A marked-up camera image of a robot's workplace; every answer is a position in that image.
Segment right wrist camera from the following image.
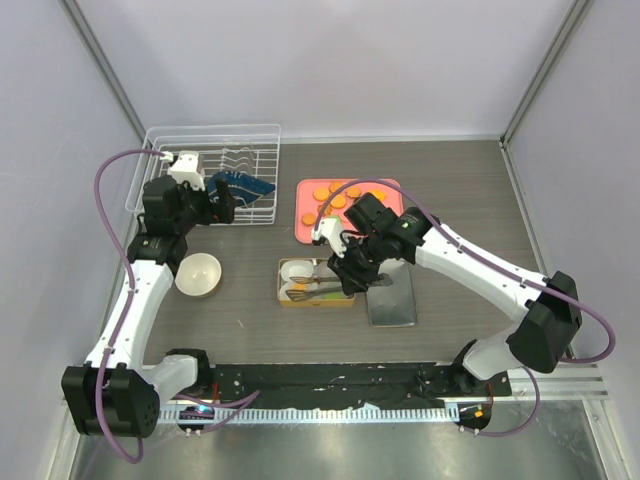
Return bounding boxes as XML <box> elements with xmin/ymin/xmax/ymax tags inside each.
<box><xmin>311</xmin><ymin>216</ymin><xmax>347</xmax><ymax>258</ymax></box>

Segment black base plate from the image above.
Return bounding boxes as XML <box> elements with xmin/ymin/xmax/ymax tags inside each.
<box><xmin>176</xmin><ymin>362</ymin><xmax>512</xmax><ymax>410</ymax></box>

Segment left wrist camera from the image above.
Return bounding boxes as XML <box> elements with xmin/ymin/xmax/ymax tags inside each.
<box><xmin>160</xmin><ymin>150</ymin><xmax>206</xmax><ymax>191</ymax></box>

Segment orange scalloped cookie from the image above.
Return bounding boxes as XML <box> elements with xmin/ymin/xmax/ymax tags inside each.
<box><xmin>370</xmin><ymin>190</ymin><xmax>386</xmax><ymax>202</ymax></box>

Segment orange round cookie left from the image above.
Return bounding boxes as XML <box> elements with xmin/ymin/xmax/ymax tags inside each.
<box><xmin>301</xmin><ymin>213</ymin><xmax>316</xmax><ymax>226</ymax></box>

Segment white bowl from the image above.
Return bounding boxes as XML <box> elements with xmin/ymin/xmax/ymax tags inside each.
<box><xmin>175</xmin><ymin>253</ymin><xmax>222</xmax><ymax>298</ymax></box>

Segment orange swirl cookie left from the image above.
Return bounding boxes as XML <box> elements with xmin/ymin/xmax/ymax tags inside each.
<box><xmin>317</xmin><ymin>204</ymin><xmax>332</xmax><ymax>217</ymax></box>

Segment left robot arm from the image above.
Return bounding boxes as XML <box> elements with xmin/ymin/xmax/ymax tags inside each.
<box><xmin>61</xmin><ymin>175</ymin><xmax>235</xmax><ymax>439</ymax></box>

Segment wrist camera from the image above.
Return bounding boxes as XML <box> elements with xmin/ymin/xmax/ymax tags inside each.
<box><xmin>160</xmin><ymin>150</ymin><xmax>206</xmax><ymax>191</ymax></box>
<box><xmin>311</xmin><ymin>216</ymin><xmax>347</xmax><ymax>258</ymax></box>

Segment orange cookie upper left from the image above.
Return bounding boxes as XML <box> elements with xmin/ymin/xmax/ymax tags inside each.
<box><xmin>313</xmin><ymin>187</ymin><xmax>330</xmax><ymax>202</ymax></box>

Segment blue patterned plate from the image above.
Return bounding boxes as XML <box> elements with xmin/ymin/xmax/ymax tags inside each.
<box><xmin>207</xmin><ymin>171</ymin><xmax>276</xmax><ymax>207</ymax></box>

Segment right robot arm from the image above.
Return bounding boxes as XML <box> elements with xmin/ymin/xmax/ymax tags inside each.
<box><xmin>311</xmin><ymin>193</ymin><xmax>582</xmax><ymax>395</ymax></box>

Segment pink tray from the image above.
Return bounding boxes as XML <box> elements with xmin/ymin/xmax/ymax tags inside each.
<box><xmin>294</xmin><ymin>178</ymin><xmax>404</xmax><ymax>244</ymax></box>

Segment orange round cookie middle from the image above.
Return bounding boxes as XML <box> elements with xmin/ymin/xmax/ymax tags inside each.
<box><xmin>330</xmin><ymin>194</ymin><xmax>347</xmax><ymax>209</ymax></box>

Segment white wire dish rack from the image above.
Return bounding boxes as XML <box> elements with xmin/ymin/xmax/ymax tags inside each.
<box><xmin>142</xmin><ymin>124</ymin><xmax>281</xmax><ymax>225</ymax></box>

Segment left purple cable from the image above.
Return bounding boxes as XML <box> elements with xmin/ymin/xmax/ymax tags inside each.
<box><xmin>94</xmin><ymin>149</ymin><xmax>174</xmax><ymax>464</ymax></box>

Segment silver tin lid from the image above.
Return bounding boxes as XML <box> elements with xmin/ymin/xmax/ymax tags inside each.
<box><xmin>366</xmin><ymin>260</ymin><xmax>417</xmax><ymax>328</ymax></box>

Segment gold cookie tin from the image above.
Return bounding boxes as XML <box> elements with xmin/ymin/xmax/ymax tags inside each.
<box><xmin>276</xmin><ymin>258</ymin><xmax>355</xmax><ymax>308</ymax></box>

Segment purple cable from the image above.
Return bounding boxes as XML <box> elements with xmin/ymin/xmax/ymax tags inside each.
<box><xmin>312</xmin><ymin>179</ymin><xmax>617</xmax><ymax>438</ymax></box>
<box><xmin>94</xmin><ymin>149</ymin><xmax>174</xmax><ymax>464</ymax></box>

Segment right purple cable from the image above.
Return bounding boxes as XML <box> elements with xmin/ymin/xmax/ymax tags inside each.
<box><xmin>312</xmin><ymin>179</ymin><xmax>617</xmax><ymax>438</ymax></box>

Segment orange round cookie top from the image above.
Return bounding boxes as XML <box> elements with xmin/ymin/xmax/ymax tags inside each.
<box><xmin>329</xmin><ymin>181</ymin><xmax>344</xmax><ymax>194</ymax></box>

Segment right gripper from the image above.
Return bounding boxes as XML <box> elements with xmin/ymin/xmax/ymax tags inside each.
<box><xmin>328</xmin><ymin>233</ymin><xmax>387</xmax><ymax>295</ymax></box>

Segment metal tongs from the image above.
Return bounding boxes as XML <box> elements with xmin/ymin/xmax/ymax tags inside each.
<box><xmin>285</xmin><ymin>273</ymin><xmax>396</xmax><ymax>304</ymax></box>

